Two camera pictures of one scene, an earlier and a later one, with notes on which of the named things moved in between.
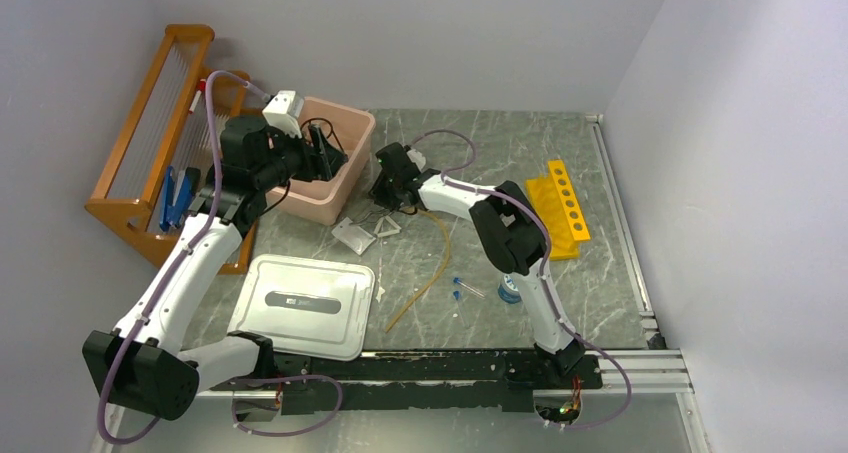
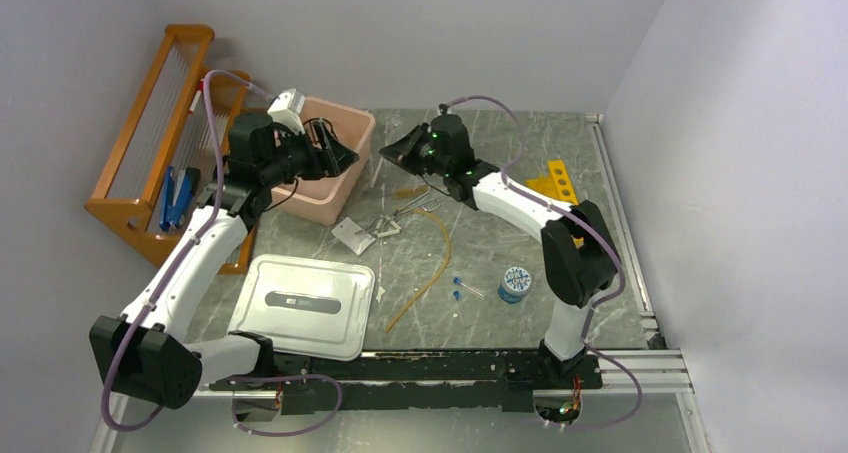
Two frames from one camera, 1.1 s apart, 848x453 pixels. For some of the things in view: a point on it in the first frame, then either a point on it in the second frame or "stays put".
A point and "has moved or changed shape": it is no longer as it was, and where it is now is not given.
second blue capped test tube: [457, 295] stays put
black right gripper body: [384, 191] → [438, 166]
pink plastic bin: [325, 201] stays put
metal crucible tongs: [370, 215] has moved or changed shape
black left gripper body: [290, 157] stays put
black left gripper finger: [320, 144] stays put
